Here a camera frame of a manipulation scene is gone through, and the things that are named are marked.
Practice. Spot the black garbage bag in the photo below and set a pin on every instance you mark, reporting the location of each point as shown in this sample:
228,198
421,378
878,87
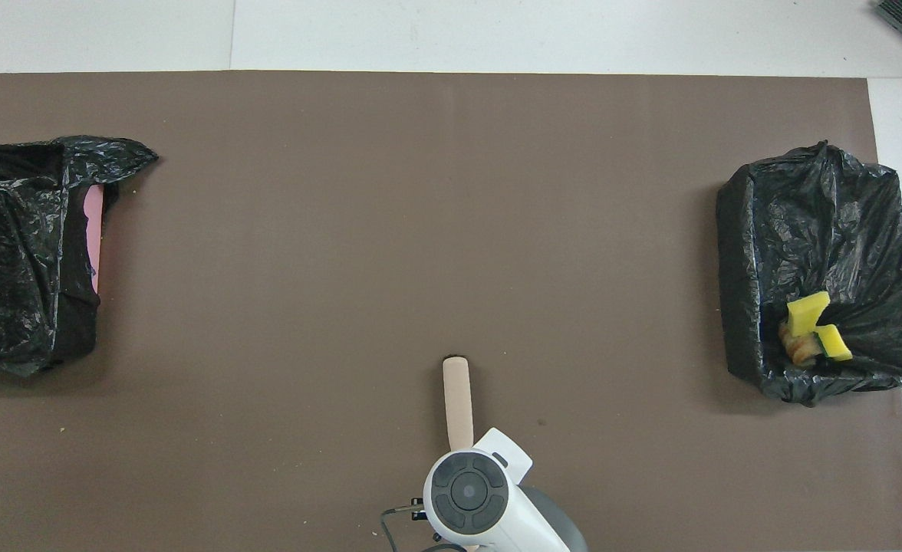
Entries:
21,230

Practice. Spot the toy croissant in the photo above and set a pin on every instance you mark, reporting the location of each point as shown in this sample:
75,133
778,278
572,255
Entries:
798,349

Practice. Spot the black bag covered bin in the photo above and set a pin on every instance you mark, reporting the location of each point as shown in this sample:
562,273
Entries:
819,230

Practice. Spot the pink plastic bin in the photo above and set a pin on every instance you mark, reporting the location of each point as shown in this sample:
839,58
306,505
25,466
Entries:
93,230

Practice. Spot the beige hand brush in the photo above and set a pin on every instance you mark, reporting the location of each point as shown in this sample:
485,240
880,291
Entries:
458,402

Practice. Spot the yellow sponge piece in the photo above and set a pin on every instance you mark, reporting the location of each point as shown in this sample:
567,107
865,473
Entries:
806,313
834,343

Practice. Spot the brown table mat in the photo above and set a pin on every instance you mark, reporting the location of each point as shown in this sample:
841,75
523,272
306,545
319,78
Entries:
420,230

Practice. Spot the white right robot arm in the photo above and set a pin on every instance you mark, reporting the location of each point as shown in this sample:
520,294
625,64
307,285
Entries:
497,506

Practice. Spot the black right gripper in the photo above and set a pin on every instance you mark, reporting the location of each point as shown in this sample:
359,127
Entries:
419,509

